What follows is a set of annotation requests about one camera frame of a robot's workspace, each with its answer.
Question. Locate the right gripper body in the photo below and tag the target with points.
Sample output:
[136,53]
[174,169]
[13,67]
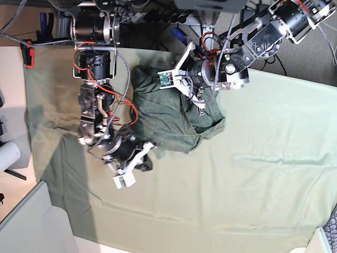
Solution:
[122,157]

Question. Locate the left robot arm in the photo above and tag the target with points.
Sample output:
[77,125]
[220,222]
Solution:
[227,68]

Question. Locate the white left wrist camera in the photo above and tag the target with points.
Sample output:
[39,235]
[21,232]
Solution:
[166,79]

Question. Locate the white cylinder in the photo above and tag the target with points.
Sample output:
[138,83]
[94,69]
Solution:
[9,154]

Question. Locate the white power strip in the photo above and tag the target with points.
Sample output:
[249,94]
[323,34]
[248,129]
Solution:
[154,16]

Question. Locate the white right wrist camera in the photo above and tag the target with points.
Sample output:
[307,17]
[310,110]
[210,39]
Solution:
[124,180]

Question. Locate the red black table clamp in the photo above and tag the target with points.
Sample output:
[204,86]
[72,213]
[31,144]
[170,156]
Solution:
[27,53]

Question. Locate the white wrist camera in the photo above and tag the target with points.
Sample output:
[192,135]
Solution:
[166,79]
[124,180]

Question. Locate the blue orange clamp tool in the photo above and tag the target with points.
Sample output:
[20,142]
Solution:
[179,34]

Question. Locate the green T-shirt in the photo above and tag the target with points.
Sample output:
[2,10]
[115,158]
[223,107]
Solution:
[169,118]

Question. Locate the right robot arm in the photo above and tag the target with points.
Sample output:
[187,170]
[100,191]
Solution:
[95,30]

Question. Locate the light green table cloth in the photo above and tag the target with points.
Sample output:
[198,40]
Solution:
[264,184]

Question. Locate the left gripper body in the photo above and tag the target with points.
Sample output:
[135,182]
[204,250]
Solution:
[183,82]

